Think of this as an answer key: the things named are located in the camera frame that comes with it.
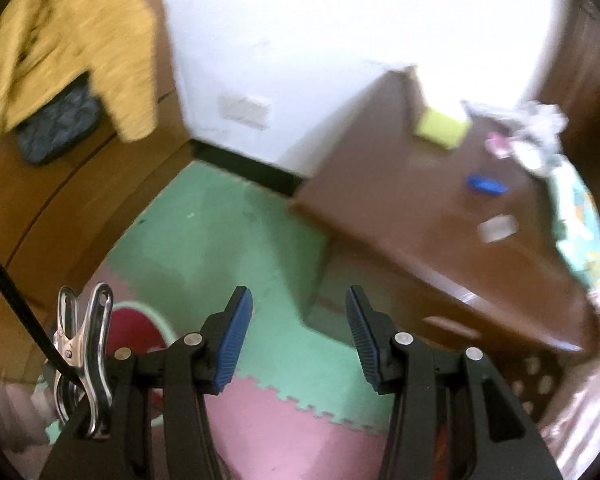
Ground white wall socket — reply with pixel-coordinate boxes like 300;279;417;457
219;92;273;131

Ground small blue plastic item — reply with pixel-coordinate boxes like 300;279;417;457
467;174;509;197

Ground black cable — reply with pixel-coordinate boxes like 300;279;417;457
0;237;80;386

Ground brown wooden nightstand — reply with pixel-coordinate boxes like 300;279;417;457
287;65;600;358

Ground green foam mat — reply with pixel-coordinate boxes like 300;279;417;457
100;162;395;433

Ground person's left forearm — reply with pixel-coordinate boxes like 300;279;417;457
0;382;53;453

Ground small white packet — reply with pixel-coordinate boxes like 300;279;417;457
478;214;520;245

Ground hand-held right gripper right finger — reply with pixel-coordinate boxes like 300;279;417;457
345;285;563;480

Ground yellow cloth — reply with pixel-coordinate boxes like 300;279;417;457
0;0;158;143

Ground brown perforated basket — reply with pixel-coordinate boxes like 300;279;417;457
480;345;571;426

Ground small pink white wrapper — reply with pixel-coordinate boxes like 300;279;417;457
484;132;516;160

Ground pink foam mat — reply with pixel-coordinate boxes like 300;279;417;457
94;260;395;480

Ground metal spring clip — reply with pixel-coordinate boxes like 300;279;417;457
52;282;115;441

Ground teal cat print plastic bag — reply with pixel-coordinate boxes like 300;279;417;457
547;157;600;291

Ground dark quilted bag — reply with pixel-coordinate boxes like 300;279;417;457
14;72;103;166

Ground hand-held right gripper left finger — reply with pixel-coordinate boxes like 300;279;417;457
40;286;254;480

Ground yellow green carton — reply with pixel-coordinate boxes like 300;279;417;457
414;107;472;151

